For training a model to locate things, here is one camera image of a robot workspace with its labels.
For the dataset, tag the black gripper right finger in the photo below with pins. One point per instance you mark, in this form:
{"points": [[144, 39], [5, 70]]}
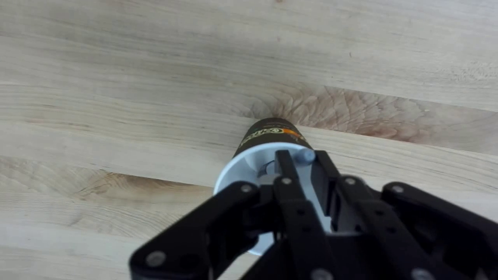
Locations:
{"points": [[414, 227]]}

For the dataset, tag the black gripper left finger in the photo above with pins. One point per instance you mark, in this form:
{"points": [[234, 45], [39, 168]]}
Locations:
{"points": [[207, 227]]}

